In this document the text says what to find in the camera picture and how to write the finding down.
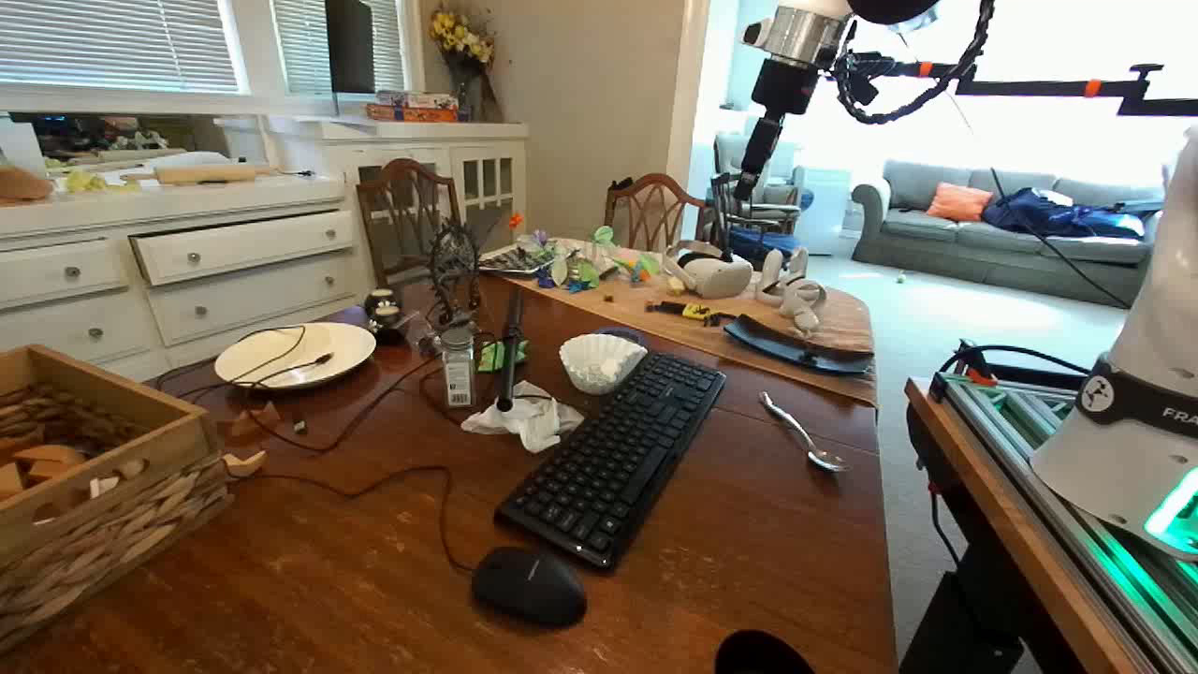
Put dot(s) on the white VR headset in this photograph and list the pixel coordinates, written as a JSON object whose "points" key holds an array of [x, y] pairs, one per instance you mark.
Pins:
{"points": [[711, 269]]}

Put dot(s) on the small dark candle jar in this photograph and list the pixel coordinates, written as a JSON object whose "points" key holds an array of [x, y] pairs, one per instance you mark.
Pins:
{"points": [[383, 312]]}

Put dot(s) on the long black pen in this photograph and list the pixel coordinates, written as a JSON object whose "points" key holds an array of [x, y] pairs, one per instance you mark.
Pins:
{"points": [[510, 351]]}

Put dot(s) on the white window blinds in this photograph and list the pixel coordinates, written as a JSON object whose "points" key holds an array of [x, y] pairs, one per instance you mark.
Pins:
{"points": [[117, 37]]}

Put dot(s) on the yellow flowers in vase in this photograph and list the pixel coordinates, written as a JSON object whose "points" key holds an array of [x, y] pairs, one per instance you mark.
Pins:
{"points": [[467, 56]]}

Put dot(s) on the black computer mouse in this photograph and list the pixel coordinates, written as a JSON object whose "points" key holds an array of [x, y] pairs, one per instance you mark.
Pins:
{"points": [[530, 584]]}

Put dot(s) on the oval wooden board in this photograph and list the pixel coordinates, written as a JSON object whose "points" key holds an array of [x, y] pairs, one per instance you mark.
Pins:
{"points": [[817, 326]]}

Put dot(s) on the white VR controller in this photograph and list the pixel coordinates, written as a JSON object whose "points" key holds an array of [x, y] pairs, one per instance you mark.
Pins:
{"points": [[797, 302]]}

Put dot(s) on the green plastic item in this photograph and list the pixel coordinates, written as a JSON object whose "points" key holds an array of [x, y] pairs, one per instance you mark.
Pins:
{"points": [[495, 357]]}

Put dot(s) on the silver metal spoon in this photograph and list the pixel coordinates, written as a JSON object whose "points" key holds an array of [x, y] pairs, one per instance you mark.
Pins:
{"points": [[807, 437]]}

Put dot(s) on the black computer keyboard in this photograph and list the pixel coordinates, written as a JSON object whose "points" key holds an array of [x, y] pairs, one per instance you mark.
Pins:
{"points": [[614, 453]]}

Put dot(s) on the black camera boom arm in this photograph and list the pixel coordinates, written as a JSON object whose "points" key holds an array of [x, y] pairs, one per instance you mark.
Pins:
{"points": [[1034, 82]]}

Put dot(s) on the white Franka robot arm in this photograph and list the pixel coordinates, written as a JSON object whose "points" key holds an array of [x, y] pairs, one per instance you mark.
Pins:
{"points": [[1162, 322]]}

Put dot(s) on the orange cushion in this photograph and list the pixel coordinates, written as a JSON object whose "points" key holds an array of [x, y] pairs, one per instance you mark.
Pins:
{"points": [[961, 201]]}

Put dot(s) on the white scalloped bowl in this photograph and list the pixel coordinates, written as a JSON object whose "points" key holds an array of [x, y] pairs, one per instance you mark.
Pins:
{"points": [[600, 360]]}

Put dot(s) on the blue blanket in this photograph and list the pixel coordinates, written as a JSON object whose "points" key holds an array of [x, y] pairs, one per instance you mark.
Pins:
{"points": [[1059, 213]]}

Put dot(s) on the wicker wooden basket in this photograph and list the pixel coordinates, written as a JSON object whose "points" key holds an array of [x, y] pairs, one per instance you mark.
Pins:
{"points": [[94, 493]]}

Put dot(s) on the white drawer dresser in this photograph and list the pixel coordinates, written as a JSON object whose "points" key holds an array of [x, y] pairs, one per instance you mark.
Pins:
{"points": [[172, 273]]}

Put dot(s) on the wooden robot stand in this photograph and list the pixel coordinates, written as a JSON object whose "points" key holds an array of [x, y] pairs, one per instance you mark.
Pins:
{"points": [[1012, 538]]}

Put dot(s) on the white glass-door cabinet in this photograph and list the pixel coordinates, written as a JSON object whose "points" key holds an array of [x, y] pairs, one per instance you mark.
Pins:
{"points": [[432, 170]]}

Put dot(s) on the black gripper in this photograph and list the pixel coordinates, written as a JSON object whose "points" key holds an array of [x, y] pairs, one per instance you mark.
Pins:
{"points": [[785, 91]]}

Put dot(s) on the dark wooden chair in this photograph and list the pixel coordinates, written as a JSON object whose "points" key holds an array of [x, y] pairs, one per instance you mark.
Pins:
{"points": [[649, 211], [406, 221]]}

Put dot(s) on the cream round plate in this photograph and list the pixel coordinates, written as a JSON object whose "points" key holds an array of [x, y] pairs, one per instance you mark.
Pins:
{"points": [[293, 353]]}

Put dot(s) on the white crumpled tissue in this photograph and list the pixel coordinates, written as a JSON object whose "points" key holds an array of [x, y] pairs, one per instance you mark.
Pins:
{"points": [[525, 418]]}

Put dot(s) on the grey sofa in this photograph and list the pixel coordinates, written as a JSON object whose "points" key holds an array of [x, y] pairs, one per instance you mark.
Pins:
{"points": [[997, 244]]}

